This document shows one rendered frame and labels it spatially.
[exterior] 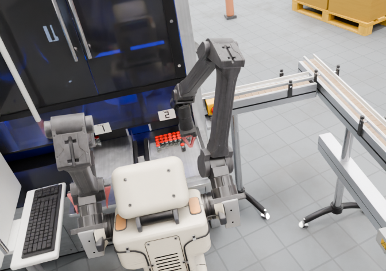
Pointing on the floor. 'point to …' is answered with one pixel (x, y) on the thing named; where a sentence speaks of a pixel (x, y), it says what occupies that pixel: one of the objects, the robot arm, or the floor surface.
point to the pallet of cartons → (343, 3)
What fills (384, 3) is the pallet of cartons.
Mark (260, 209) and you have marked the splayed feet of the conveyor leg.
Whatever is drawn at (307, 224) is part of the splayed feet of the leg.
